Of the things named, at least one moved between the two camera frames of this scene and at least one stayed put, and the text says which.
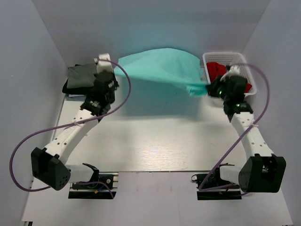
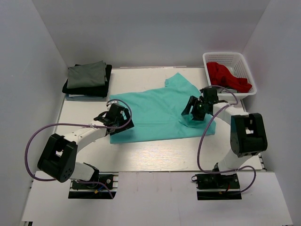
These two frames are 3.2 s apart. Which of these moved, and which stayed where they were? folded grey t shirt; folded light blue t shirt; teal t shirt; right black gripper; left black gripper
Moved: right black gripper; left black gripper; teal t shirt
Stayed: folded grey t shirt; folded light blue t shirt
